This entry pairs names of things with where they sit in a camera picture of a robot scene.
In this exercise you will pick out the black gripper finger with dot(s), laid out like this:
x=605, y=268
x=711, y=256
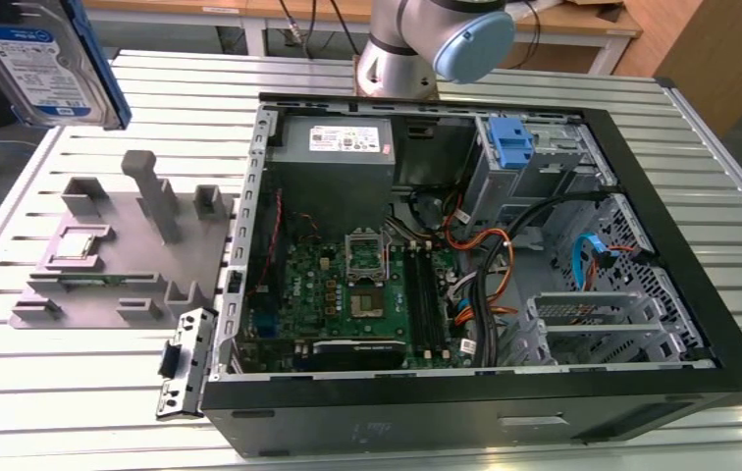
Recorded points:
x=8, y=10

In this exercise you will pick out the hard disk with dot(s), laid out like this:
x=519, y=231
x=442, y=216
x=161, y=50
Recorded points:
x=37, y=68

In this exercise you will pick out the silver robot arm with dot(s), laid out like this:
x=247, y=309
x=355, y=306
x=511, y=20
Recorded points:
x=391, y=64

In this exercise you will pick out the metal disk bay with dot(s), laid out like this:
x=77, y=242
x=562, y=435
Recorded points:
x=601, y=329

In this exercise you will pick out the silver CPU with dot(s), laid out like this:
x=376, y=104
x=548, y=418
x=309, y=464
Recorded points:
x=76, y=245

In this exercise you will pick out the grey parts rack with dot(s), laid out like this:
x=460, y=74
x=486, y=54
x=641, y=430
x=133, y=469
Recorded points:
x=142, y=265

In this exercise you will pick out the green RAM stick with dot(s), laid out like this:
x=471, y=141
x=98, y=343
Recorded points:
x=93, y=280

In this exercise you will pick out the grey power supply unit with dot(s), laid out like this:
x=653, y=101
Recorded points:
x=339, y=191

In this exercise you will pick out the grey expansion card retainer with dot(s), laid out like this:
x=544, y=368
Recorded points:
x=191, y=363

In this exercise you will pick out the green motherboard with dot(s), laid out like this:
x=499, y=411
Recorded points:
x=309, y=319

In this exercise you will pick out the blue plastic drive latch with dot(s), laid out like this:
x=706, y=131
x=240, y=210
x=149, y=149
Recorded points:
x=508, y=142

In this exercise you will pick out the CPU socket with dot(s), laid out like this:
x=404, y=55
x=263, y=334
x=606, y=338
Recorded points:
x=370, y=303

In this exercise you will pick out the grey metal drive cage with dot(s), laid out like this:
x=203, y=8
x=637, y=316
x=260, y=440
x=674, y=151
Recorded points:
x=495, y=196

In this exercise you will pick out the black RAM slot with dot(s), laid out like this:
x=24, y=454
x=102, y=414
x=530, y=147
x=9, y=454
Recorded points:
x=419, y=304

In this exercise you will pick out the black graphics card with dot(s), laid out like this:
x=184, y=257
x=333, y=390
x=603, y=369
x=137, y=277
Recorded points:
x=358, y=354

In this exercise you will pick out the black PC case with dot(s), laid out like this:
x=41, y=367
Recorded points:
x=411, y=417

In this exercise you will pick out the wooden cabinet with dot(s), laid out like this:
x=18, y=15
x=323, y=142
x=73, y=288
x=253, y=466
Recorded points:
x=705, y=49

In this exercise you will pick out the wooden desk white frame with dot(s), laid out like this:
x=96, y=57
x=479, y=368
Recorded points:
x=168, y=15
x=558, y=22

